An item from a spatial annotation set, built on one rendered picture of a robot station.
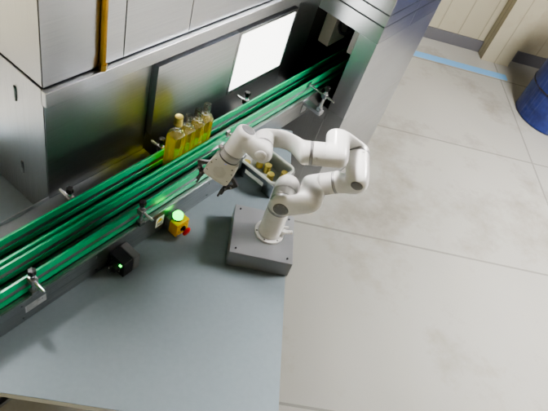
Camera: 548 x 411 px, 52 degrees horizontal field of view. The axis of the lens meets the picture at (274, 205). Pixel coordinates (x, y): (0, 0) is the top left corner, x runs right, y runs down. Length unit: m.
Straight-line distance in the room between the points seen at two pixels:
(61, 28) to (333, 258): 2.22
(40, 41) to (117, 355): 1.04
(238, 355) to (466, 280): 2.09
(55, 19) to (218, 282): 1.11
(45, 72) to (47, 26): 0.15
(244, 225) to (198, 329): 0.49
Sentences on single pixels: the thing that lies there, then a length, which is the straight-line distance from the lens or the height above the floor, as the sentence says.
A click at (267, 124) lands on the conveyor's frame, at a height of 0.86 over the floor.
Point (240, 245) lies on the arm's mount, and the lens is 2.26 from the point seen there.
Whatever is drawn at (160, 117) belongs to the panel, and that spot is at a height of 1.06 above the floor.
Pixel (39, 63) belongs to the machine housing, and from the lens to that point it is 1.86.
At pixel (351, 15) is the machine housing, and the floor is 1.30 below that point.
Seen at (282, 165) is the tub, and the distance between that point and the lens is 2.66.
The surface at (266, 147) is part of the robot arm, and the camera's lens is 1.89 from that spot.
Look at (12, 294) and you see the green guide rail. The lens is 1.99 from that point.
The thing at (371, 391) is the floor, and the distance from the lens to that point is 3.10.
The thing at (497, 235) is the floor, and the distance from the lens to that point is 4.27.
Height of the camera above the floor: 2.59
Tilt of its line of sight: 46 degrees down
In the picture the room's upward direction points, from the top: 21 degrees clockwise
